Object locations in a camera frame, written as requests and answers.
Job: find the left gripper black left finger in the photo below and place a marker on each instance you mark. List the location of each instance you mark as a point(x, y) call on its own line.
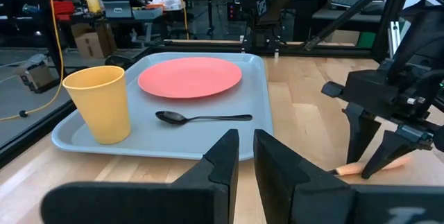
point(201, 199)

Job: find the large cardboard box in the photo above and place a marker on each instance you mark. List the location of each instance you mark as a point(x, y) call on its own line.
point(93, 42)

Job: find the green box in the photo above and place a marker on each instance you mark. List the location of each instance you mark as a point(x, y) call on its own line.
point(366, 39)

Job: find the yellow labelled canister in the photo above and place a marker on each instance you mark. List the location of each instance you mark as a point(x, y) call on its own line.
point(92, 2)

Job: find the red cloth item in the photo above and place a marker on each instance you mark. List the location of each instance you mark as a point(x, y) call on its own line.
point(64, 9)

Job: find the dark metal spoon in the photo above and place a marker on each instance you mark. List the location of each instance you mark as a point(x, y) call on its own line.
point(171, 117)

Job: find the grey shallow tray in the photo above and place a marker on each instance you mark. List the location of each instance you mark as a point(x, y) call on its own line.
point(147, 13)

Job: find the black diagonal frame strut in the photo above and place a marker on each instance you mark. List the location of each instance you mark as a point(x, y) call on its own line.
point(350, 10)

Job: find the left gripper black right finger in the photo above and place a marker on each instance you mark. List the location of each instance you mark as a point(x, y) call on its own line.
point(305, 199)

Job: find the grey plastic tray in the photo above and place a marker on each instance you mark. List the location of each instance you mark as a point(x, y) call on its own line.
point(194, 137)

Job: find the grey storage bin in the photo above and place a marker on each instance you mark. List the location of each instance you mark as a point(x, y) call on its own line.
point(118, 8)

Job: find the small cardboard box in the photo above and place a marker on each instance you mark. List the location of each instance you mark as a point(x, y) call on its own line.
point(36, 75)

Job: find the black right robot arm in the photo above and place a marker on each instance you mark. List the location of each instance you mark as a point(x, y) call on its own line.
point(423, 40)

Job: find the pink plastic plate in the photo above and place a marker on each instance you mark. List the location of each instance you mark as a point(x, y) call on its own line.
point(190, 77)

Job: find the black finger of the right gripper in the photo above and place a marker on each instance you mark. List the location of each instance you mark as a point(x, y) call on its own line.
point(392, 151)
point(360, 134)

